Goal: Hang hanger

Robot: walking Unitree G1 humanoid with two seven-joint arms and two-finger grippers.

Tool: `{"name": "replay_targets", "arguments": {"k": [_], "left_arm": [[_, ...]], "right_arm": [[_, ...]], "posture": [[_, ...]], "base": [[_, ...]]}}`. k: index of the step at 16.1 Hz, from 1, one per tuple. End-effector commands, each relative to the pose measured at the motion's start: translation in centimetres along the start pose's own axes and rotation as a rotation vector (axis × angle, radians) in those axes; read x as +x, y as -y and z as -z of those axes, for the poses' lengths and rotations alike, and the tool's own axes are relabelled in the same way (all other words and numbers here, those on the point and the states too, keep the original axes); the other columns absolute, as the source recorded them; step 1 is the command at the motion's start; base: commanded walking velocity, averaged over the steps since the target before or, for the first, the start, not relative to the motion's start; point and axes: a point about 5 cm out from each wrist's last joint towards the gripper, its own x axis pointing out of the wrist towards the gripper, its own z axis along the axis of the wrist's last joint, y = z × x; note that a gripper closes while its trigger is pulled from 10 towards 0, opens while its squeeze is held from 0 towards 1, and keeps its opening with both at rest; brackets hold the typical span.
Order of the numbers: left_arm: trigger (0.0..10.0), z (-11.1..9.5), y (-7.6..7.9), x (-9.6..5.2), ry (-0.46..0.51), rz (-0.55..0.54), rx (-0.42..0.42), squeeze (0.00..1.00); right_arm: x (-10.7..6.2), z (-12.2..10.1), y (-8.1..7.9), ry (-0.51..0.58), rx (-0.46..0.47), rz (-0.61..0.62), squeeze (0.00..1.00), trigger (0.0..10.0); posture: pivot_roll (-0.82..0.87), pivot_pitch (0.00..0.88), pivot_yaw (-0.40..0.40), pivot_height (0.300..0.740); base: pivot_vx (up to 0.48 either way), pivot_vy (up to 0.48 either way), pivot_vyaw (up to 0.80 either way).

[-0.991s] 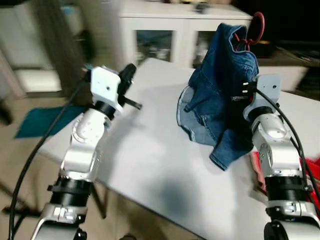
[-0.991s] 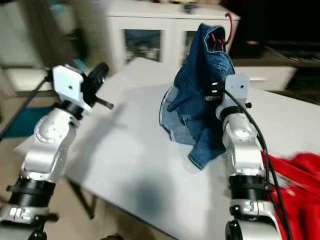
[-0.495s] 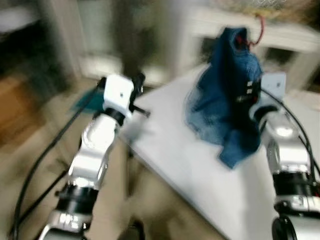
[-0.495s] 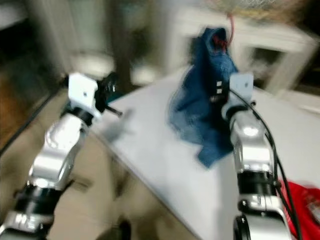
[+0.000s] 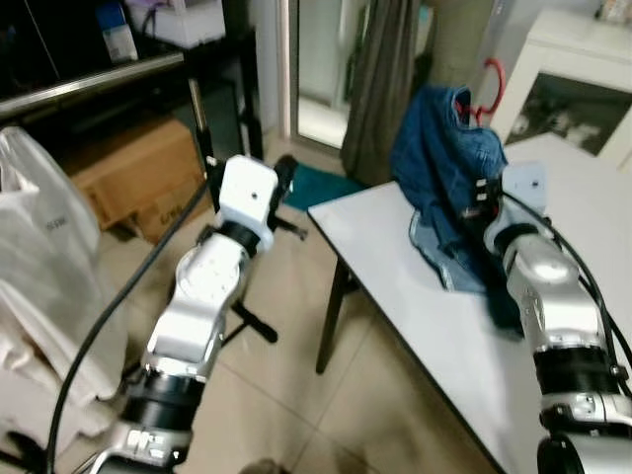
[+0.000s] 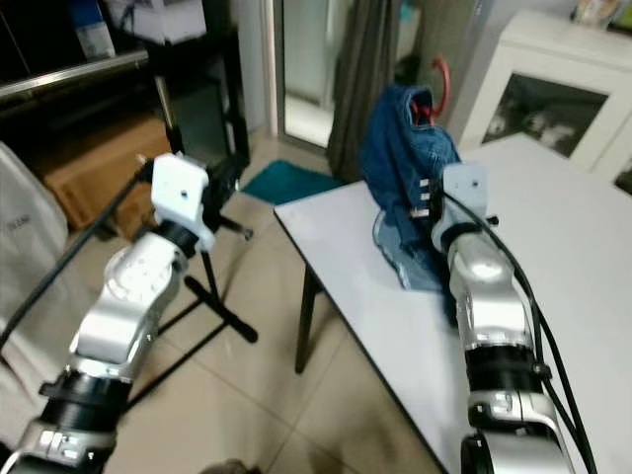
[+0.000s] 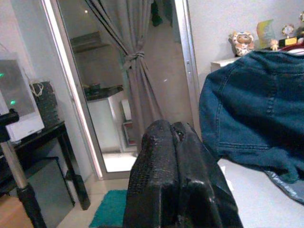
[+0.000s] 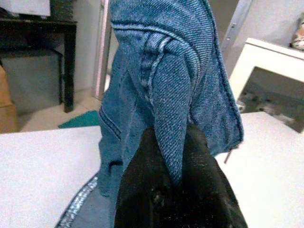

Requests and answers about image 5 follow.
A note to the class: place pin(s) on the blue denim skirt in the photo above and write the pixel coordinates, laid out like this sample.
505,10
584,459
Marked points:
444,168

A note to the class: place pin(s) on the red plastic hanger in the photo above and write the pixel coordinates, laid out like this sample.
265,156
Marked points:
500,84

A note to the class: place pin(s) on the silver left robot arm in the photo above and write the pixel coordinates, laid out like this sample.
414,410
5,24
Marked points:
202,296

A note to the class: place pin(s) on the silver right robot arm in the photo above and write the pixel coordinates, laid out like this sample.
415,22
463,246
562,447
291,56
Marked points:
553,296

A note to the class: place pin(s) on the teal rug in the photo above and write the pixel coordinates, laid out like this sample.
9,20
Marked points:
326,188

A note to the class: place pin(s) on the glass sliding door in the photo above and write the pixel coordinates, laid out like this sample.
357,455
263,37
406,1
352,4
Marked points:
321,59

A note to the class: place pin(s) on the black table leg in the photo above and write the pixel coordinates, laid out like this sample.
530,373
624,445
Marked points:
336,316

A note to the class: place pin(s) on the grey curtain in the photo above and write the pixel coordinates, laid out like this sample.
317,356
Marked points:
380,79

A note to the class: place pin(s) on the brown cardboard box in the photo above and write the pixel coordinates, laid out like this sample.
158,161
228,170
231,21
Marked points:
138,173

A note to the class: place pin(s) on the white glass-door cabinet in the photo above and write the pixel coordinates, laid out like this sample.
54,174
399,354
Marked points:
568,39

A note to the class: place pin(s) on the white computer case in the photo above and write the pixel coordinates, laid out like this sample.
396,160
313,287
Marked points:
178,22

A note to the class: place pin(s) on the blue white carton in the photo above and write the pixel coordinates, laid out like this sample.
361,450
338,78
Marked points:
118,39

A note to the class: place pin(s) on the white printed t-shirt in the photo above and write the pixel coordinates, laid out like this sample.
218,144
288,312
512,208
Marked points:
49,267

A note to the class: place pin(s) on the black glossy table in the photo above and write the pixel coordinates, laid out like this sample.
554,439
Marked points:
39,49

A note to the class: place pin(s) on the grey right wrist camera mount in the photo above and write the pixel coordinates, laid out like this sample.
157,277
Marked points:
523,188

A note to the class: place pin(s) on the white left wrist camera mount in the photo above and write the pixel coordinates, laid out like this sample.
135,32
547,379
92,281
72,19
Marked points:
247,193

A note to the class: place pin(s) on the black clothes rack frame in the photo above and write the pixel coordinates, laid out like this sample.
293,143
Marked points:
202,138

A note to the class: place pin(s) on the silver clothes rail bar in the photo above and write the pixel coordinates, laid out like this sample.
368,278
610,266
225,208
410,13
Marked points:
89,81

